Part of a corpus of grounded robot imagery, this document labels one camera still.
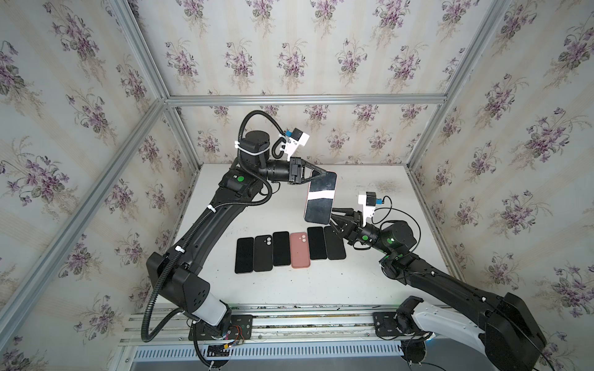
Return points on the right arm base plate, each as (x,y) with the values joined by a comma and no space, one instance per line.
(395,324)

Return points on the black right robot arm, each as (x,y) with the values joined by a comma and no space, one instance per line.
(500,327)

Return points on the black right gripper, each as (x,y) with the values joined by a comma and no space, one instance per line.
(350,222)

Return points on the aluminium frame beam left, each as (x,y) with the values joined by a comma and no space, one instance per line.
(30,290)

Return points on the aluminium frame post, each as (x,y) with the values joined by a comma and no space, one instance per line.
(140,49)
(481,39)

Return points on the aluminium rail front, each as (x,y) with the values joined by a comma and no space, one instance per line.
(310,323)

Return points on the black phone case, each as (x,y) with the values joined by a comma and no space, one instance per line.
(263,253)
(335,249)

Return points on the aluminium frame post back right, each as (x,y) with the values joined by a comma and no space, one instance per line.
(481,39)

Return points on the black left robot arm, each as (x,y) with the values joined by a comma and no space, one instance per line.
(174,275)

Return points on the black phone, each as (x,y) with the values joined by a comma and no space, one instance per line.
(317,243)
(244,259)

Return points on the white vent grille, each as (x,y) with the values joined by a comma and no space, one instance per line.
(273,351)

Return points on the pink phone case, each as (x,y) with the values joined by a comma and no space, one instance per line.
(299,250)

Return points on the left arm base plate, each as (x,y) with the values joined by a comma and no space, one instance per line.
(234,327)

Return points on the aluminium frame post back left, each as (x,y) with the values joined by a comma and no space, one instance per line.
(140,49)

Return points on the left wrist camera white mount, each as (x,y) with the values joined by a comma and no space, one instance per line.
(291,141)

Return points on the aluminium frame bar back top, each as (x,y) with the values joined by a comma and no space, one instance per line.
(303,99)

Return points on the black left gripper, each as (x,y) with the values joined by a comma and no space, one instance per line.
(295,170)

